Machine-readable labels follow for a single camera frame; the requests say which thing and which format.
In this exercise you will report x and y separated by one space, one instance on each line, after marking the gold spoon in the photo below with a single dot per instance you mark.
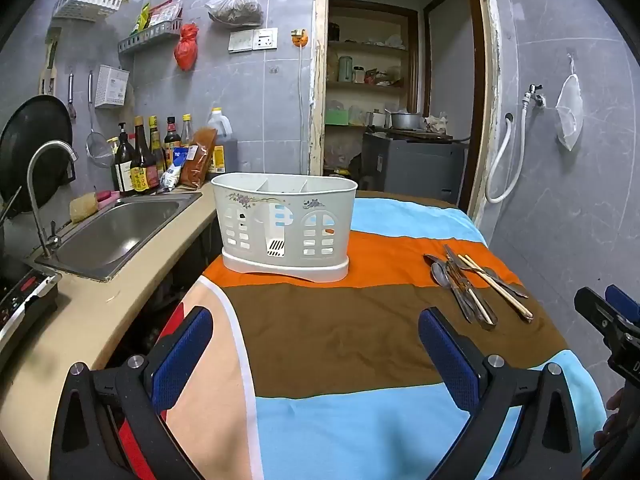
431 259

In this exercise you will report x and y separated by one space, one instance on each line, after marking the wooden chopstick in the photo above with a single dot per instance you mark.
484 306
475 305
487 276
500 291

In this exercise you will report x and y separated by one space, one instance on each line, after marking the dark sauce bottle yellow label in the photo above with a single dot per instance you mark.
144 170

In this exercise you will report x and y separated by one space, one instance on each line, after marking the metal cooking pot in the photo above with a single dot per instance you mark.
406 121

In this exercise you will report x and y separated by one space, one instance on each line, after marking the chrome faucet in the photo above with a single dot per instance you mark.
34 195

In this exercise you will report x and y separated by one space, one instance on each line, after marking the beige kitchen counter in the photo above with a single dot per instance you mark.
100 320

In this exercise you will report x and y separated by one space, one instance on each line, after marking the red snack packets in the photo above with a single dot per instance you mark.
165 14

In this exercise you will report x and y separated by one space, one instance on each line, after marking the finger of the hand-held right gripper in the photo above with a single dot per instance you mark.
620 300
592 305

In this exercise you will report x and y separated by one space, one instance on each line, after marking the clear bottle yellow cap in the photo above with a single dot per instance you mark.
186 132

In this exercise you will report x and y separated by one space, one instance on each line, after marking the metal mesh strainer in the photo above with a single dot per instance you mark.
100 150

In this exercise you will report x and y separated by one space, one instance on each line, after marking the dark pump bottle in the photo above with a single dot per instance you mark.
124 167

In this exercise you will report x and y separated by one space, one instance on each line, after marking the small yellow cap bottle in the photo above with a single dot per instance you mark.
113 150

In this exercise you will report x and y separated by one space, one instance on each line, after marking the black frying pan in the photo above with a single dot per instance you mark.
30 145

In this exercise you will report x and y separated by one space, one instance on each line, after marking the metal wall shelf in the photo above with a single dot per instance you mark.
150 39

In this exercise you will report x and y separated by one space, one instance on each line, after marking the black induction cooker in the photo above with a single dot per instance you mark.
20 305

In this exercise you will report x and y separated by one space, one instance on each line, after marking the green box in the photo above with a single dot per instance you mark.
336 117

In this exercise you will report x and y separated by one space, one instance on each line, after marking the yellow sponge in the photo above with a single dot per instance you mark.
84 207

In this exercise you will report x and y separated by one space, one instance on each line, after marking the white mesh bag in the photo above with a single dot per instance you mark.
570 105

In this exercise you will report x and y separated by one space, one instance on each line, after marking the red plastic bag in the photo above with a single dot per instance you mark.
186 50

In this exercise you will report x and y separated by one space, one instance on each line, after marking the hanging wooden board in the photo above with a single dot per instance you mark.
49 65

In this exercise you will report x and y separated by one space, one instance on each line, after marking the person's right hand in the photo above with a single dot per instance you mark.
612 432

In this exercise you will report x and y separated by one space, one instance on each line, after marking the wall power socket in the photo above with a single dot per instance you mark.
265 39

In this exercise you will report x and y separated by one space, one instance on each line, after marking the wooden shelf unit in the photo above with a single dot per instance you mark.
370 50

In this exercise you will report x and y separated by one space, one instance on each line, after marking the slim dark sauce bottle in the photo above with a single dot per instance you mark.
156 150

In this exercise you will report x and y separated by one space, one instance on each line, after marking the orange wall plug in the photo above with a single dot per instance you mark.
299 38

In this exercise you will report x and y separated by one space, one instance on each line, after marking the stainless steel sink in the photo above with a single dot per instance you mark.
115 232

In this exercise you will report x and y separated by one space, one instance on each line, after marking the red chili powder bag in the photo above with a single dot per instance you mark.
197 165

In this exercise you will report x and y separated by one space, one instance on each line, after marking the wall water tap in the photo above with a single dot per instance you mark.
534 94

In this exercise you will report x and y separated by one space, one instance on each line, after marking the white plastic utensil holder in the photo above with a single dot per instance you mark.
285 260

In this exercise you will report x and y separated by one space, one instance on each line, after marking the long white plastic basket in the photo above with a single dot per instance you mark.
87 2

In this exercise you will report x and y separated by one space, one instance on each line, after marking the wall light switch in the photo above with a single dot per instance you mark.
240 41

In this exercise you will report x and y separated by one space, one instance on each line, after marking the white and blue packet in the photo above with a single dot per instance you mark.
174 172

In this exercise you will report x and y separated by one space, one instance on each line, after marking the green yellow snack packet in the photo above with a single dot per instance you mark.
142 19

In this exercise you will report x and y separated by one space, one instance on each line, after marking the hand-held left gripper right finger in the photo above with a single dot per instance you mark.
447 355

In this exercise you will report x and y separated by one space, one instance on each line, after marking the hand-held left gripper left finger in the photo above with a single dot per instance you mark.
182 355

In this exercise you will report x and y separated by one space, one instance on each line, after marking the small white wall basket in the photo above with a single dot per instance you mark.
112 87

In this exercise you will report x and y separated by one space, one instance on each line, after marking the green thermos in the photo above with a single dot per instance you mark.
345 70

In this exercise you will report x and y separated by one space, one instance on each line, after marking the dark bottle red cap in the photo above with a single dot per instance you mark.
172 142

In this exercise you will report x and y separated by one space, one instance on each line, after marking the grey cabinet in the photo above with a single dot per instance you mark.
415 165

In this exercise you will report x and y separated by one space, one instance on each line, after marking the colourful striped cloth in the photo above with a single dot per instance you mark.
325 340

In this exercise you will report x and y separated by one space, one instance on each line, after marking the pink soap dish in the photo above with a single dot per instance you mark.
107 200

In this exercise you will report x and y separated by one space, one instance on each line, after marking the white cup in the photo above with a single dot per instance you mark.
358 75

